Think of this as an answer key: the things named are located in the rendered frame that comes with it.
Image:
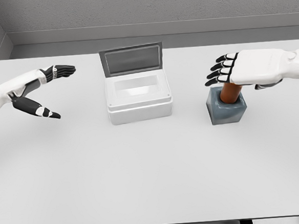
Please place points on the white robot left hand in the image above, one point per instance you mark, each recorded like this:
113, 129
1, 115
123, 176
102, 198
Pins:
21, 82

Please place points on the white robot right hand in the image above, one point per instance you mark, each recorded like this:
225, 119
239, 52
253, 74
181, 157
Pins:
260, 65

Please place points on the brown cylinder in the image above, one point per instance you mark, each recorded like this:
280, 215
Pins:
229, 93

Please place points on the grey-blue square holder block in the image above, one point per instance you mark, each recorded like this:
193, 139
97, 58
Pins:
226, 113

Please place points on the grey hinged box lid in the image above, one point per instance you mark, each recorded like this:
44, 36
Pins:
132, 58

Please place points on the white open plastic box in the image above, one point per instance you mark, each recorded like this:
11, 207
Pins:
138, 102

